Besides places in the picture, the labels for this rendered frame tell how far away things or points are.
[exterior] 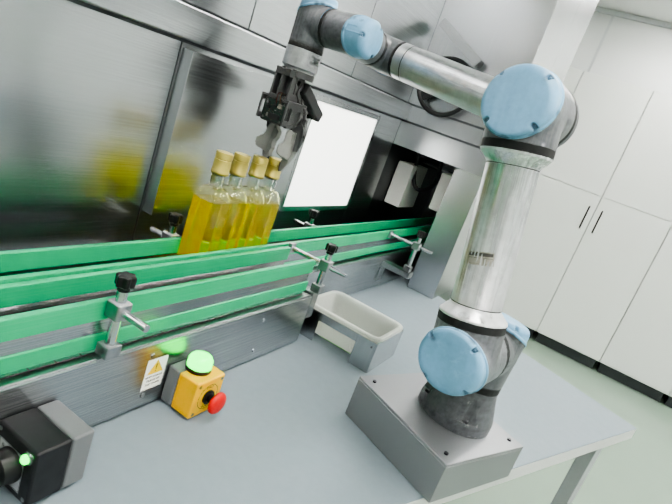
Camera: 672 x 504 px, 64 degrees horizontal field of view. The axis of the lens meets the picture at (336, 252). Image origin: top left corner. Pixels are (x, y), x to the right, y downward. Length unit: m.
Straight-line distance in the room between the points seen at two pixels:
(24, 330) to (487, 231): 0.66
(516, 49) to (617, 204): 2.82
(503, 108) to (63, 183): 0.75
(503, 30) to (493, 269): 1.31
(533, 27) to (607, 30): 3.31
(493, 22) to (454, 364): 1.44
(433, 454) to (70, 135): 0.83
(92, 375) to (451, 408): 0.62
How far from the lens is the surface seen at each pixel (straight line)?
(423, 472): 1.02
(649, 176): 4.71
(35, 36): 0.98
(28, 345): 0.79
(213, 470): 0.91
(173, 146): 1.16
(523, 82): 0.88
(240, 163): 1.12
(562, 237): 4.74
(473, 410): 1.08
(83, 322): 0.82
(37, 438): 0.78
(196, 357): 0.96
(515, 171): 0.89
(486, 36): 2.09
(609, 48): 5.31
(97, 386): 0.88
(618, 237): 4.72
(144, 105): 1.12
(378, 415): 1.08
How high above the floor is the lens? 1.33
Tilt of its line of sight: 15 degrees down
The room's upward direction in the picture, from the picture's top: 20 degrees clockwise
